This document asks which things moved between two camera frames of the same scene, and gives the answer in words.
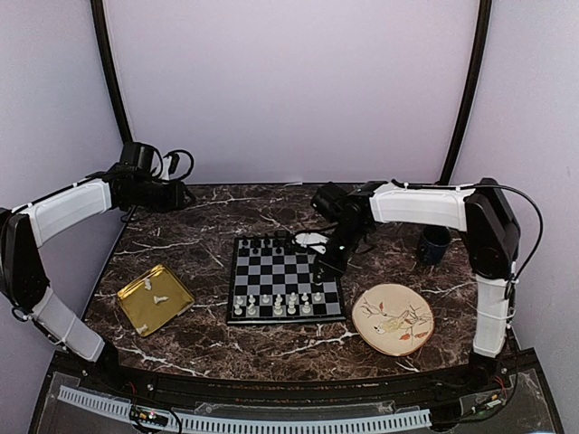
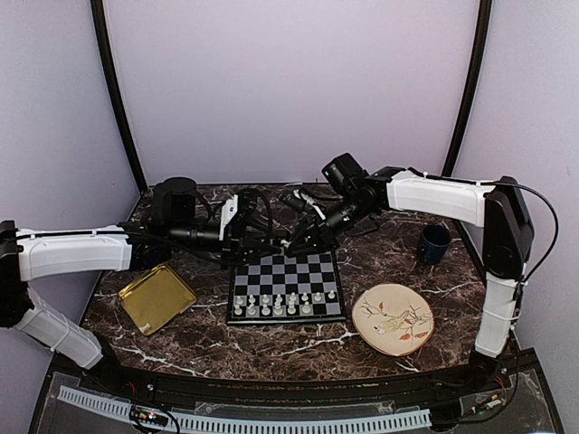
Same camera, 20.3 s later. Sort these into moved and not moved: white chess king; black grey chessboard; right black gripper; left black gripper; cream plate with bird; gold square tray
Moved: left black gripper; right black gripper
Not moved: cream plate with bird; gold square tray; white chess king; black grey chessboard
